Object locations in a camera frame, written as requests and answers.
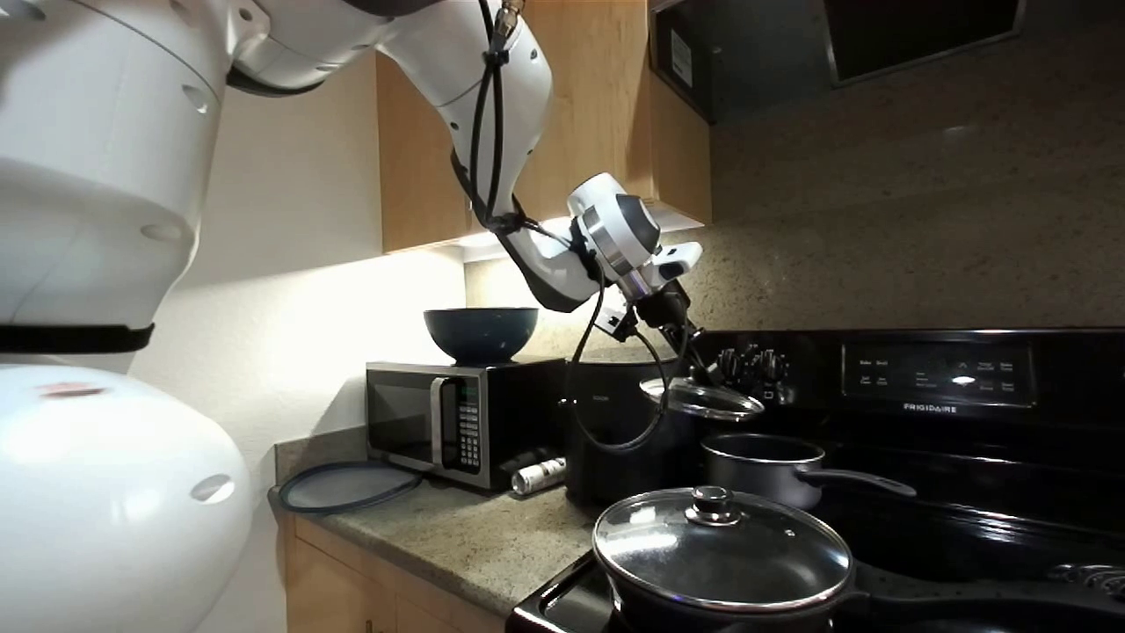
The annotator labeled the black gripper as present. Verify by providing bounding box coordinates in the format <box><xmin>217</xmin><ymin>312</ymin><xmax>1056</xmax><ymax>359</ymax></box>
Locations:
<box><xmin>629</xmin><ymin>276</ymin><xmax>723</xmax><ymax>394</ymax></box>

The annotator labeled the small glass lid black knob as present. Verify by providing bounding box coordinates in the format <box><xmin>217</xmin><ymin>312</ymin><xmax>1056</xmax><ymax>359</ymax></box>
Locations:
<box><xmin>636</xmin><ymin>371</ymin><xmax>770</xmax><ymax>425</ymax></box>

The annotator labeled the black air fryer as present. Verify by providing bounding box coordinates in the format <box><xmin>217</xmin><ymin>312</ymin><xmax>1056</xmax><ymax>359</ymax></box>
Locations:
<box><xmin>562</xmin><ymin>359</ymin><xmax>709</xmax><ymax>521</ymax></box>

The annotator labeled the large glass pan lid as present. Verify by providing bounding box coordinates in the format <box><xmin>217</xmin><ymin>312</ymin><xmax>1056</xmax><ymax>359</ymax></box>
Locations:
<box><xmin>588</xmin><ymin>483</ymin><xmax>857</xmax><ymax>624</ymax></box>

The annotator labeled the black electric stove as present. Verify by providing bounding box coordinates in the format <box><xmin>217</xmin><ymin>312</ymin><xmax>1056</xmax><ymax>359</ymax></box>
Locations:
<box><xmin>507</xmin><ymin>325</ymin><xmax>1125</xmax><ymax>633</ymax></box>

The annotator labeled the small black saucepan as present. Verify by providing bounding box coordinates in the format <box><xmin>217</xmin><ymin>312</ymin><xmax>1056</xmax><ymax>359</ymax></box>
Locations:
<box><xmin>700</xmin><ymin>428</ymin><xmax>923</xmax><ymax>517</ymax></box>

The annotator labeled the clear glass shaker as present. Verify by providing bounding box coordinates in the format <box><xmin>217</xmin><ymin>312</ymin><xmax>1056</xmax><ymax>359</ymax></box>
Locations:
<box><xmin>509</xmin><ymin>449</ymin><xmax>572</xmax><ymax>502</ymax></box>

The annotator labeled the dark blue bowl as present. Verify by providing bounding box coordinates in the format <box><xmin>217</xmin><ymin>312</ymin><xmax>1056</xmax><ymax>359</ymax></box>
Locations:
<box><xmin>423</xmin><ymin>304</ymin><xmax>544</xmax><ymax>371</ymax></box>

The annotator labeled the stainless steel microwave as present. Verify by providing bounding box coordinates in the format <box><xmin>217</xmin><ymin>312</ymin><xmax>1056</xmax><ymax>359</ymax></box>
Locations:
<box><xmin>362</xmin><ymin>357</ymin><xmax>568</xmax><ymax>495</ymax></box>

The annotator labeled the black range hood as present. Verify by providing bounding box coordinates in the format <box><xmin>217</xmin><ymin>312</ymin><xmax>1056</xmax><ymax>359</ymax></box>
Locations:
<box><xmin>648</xmin><ymin>0</ymin><xmax>1125</xmax><ymax>128</ymax></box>

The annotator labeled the black frying pan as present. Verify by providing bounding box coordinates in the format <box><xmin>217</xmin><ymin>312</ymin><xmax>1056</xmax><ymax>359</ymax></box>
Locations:
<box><xmin>591</xmin><ymin>487</ymin><xmax>1125</xmax><ymax>633</ymax></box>

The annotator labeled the grey round plate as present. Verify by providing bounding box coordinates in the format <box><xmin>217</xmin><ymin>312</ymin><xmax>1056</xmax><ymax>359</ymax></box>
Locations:
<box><xmin>274</xmin><ymin>459</ymin><xmax>425</xmax><ymax>517</ymax></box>

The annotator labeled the wooden base cabinet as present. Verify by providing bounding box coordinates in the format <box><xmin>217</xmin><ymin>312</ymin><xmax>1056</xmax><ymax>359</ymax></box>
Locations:
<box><xmin>274</xmin><ymin>509</ymin><xmax>509</xmax><ymax>633</ymax></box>

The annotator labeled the coil burner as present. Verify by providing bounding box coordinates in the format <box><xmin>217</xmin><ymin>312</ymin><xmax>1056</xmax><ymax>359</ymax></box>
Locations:
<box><xmin>1044</xmin><ymin>557</ymin><xmax>1125</xmax><ymax>606</ymax></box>

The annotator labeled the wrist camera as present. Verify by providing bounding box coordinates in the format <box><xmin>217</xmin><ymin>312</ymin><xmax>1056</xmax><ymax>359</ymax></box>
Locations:
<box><xmin>648</xmin><ymin>237</ymin><xmax>705</xmax><ymax>284</ymax></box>

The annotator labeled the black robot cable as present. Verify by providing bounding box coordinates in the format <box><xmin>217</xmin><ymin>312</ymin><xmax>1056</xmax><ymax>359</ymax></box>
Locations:
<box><xmin>448</xmin><ymin>0</ymin><xmax>709</xmax><ymax>459</ymax></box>

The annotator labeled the wooden wall cabinet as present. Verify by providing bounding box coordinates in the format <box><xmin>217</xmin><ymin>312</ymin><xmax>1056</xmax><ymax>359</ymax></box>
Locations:
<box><xmin>373</xmin><ymin>0</ymin><xmax>712</xmax><ymax>256</ymax></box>

